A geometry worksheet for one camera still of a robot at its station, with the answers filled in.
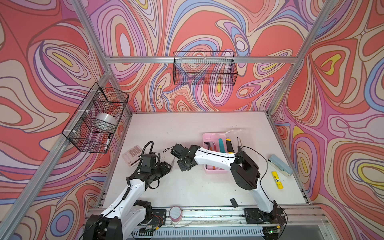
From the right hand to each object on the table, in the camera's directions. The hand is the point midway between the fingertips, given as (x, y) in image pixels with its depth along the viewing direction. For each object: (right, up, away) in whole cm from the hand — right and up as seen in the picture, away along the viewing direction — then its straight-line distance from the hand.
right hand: (187, 167), depth 89 cm
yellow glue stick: (+52, -6, -5) cm, 52 cm away
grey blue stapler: (+54, +2, -3) cm, 54 cm away
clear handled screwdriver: (-10, +2, +3) cm, 10 cm away
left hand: (-10, +1, -3) cm, 11 cm away
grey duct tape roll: (-39, +27, -19) cm, 51 cm away
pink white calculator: (-35, +6, +4) cm, 36 cm away
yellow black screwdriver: (+30, +13, -3) cm, 33 cm away
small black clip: (+25, -16, -11) cm, 32 cm away
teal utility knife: (+21, +12, +2) cm, 24 cm away
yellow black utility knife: (+26, +12, +2) cm, 29 cm away
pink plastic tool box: (+18, +17, +10) cm, 26 cm away
